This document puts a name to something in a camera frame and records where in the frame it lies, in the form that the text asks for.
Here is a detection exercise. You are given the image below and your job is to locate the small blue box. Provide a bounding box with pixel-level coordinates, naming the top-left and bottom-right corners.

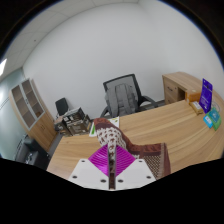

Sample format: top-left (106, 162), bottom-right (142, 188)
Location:
top-left (203, 115), bottom-right (214, 129)

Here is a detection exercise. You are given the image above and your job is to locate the small brown cardboard box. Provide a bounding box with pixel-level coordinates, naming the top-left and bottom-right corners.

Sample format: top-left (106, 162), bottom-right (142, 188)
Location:
top-left (54, 116), bottom-right (69, 136)

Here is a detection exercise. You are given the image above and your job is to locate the purple standing card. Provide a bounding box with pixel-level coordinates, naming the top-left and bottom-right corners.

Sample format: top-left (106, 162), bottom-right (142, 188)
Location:
top-left (199, 78), bottom-right (214, 114)

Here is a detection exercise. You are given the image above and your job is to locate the orange box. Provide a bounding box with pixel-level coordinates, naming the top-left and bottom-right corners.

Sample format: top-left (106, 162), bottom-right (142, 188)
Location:
top-left (185, 89), bottom-right (202, 104)

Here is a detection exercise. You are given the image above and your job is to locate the small black chair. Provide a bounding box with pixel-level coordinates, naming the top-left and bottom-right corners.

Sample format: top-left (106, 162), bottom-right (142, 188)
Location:
top-left (54, 97), bottom-right (70, 118)

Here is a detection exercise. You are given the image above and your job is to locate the wooden shelf unit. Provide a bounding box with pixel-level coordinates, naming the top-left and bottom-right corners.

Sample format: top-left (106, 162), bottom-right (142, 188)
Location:
top-left (8, 78), bottom-right (58, 153)

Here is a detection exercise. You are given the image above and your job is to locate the small yellowish box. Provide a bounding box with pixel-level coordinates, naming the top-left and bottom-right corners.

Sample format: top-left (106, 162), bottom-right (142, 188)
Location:
top-left (189, 100), bottom-right (204, 115)

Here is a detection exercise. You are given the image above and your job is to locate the grey backpack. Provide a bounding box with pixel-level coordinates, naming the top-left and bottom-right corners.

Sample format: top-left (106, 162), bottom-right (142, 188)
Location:
top-left (104, 83), bottom-right (138, 117)

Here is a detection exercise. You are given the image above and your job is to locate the black leather chair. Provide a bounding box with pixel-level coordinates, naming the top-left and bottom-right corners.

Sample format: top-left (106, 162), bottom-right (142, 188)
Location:
top-left (14, 134), bottom-right (51, 169)

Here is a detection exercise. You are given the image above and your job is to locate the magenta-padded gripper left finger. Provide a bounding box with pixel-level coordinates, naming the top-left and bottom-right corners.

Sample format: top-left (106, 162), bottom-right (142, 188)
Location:
top-left (68, 144), bottom-right (111, 190)

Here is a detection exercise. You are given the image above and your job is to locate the brown patterned towel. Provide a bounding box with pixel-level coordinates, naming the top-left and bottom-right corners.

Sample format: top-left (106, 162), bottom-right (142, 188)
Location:
top-left (93, 117), bottom-right (172, 191)

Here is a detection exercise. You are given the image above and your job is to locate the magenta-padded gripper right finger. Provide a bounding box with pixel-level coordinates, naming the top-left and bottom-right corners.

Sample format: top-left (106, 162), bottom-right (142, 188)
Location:
top-left (114, 144), bottom-right (157, 190)

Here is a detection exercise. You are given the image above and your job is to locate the ceiling light panel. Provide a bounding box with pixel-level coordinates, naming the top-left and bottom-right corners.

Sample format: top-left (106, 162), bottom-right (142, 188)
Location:
top-left (0, 58), bottom-right (8, 77)

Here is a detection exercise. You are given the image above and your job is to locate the green box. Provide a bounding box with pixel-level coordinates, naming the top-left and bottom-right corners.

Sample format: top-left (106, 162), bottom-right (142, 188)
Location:
top-left (208, 108), bottom-right (222, 131)

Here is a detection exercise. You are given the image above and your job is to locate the low wooden side cabinet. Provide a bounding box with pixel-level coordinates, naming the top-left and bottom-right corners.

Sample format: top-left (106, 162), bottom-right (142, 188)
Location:
top-left (162, 71), bottom-right (214, 105)

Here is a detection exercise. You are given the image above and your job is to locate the black mesh office chair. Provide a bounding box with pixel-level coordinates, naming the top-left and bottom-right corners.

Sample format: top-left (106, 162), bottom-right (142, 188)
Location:
top-left (99, 73), bottom-right (159, 118)

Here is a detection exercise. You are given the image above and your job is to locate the clear plastic packet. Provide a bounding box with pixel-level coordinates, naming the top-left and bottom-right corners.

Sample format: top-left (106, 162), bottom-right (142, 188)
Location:
top-left (211, 99), bottom-right (222, 113)

